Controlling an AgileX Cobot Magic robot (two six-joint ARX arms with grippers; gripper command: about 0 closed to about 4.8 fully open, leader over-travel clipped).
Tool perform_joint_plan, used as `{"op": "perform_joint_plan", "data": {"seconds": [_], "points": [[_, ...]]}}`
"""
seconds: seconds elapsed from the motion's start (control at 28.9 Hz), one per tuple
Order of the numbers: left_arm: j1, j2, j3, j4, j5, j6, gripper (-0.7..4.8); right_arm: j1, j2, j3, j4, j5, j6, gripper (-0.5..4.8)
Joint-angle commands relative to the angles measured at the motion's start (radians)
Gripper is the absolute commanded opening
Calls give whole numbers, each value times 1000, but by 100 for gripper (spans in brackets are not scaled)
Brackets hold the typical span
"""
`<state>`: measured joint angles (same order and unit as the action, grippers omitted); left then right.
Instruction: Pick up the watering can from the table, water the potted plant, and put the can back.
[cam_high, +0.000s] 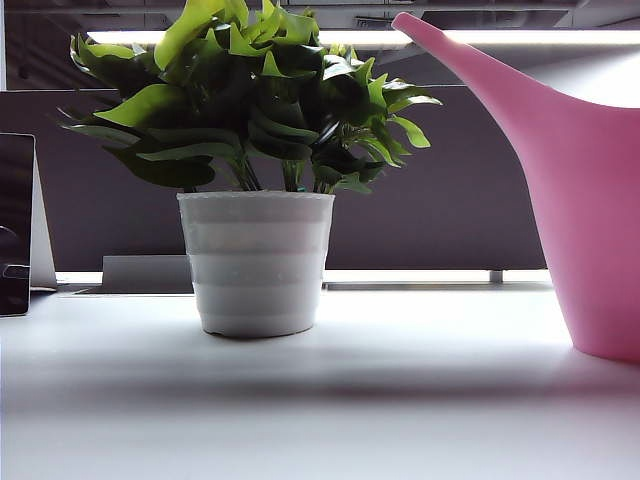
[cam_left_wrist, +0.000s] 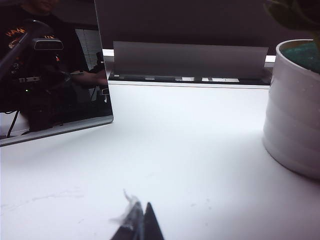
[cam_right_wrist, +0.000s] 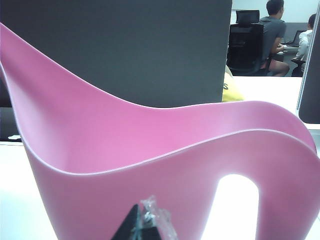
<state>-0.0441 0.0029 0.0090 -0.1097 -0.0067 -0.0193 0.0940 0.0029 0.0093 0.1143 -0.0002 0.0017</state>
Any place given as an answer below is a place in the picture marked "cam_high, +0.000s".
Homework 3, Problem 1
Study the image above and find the green plant in white pot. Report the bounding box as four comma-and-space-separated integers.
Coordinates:
49, 0, 444, 339

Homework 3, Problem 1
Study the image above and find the dark grey desk partition panel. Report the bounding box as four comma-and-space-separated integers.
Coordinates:
0, 83, 550, 272

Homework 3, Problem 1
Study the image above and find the grey cable tray flap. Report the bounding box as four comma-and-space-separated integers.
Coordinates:
102, 254, 195, 294

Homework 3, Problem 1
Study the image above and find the pink plastic watering can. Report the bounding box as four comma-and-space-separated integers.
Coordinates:
391, 11, 640, 365

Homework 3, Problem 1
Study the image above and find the black monitor with silver frame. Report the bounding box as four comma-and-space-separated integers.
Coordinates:
0, 132, 59, 317

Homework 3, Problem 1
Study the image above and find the long ceiling light strip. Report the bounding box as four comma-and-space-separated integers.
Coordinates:
85, 28, 640, 47

